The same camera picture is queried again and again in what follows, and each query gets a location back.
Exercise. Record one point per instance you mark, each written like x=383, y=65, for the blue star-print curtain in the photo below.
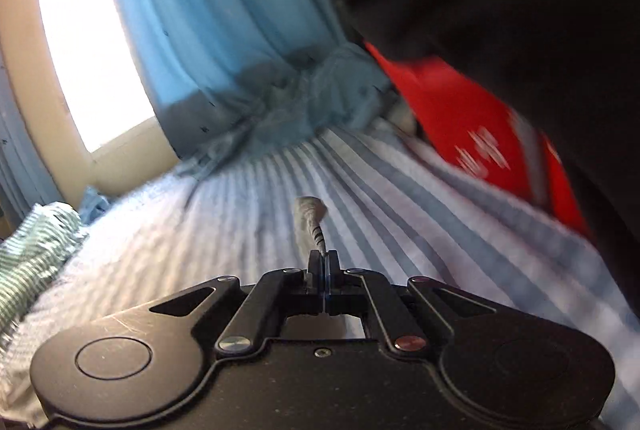
x=200, y=9

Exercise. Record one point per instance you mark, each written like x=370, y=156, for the blue checked bed sheet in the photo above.
x=200, y=235

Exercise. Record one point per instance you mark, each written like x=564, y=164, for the red printed bag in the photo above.
x=450, y=109

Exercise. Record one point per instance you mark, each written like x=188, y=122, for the bright window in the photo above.
x=85, y=34

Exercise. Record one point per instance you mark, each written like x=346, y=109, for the grey printed sock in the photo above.
x=307, y=210

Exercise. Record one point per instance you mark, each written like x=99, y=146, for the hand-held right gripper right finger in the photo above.
x=331, y=272

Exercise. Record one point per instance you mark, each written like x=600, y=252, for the green checked quilt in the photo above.
x=30, y=260

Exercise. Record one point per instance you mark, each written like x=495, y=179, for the pale pleated curtain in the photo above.
x=20, y=159

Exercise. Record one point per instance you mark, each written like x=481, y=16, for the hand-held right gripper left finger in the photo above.
x=316, y=272

